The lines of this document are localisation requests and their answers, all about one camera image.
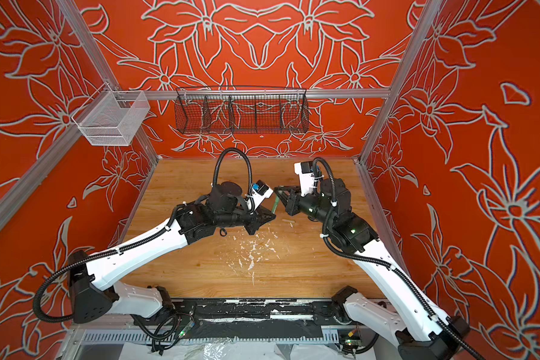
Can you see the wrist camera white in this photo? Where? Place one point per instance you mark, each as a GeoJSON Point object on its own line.
{"type": "Point", "coordinates": [258, 192]}
{"type": "Point", "coordinates": [308, 181]}

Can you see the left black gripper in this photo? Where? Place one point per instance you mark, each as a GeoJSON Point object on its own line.
{"type": "Point", "coordinates": [259, 219]}

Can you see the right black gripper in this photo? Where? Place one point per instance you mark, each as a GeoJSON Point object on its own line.
{"type": "Point", "coordinates": [292, 203]}

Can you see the black wire mesh basket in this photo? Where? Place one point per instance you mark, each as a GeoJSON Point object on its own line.
{"type": "Point", "coordinates": [274, 114]}

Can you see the aluminium frame rail right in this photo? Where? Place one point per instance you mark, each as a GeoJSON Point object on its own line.
{"type": "Point", "coordinates": [413, 48]}

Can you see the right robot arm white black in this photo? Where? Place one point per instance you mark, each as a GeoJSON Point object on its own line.
{"type": "Point", "coordinates": [416, 326]}

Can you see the clear plastic bin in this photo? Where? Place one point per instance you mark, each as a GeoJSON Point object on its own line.
{"type": "Point", "coordinates": [113, 118]}

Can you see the aluminium frame rail left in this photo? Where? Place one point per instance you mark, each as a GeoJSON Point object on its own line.
{"type": "Point", "coordinates": [16, 197]}

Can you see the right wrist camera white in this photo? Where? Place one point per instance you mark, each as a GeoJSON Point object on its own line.
{"type": "Point", "coordinates": [308, 181]}

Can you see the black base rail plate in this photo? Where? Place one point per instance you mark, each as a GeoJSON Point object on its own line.
{"type": "Point", "coordinates": [317, 311]}

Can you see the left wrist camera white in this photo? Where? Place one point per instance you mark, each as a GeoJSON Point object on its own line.
{"type": "Point", "coordinates": [258, 192]}

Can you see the dark green pen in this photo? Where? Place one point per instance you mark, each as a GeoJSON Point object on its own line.
{"type": "Point", "coordinates": [276, 203]}

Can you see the aluminium frame rail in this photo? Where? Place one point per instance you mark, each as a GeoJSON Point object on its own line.
{"type": "Point", "coordinates": [16, 197]}
{"type": "Point", "coordinates": [413, 48]}
{"type": "Point", "coordinates": [311, 94]}

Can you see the aluminium frame rail back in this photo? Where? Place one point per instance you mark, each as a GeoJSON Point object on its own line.
{"type": "Point", "coordinates": [311, 94]}

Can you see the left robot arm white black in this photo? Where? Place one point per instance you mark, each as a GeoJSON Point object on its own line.
{"type": "Point", "coordinates": [95, 281]}

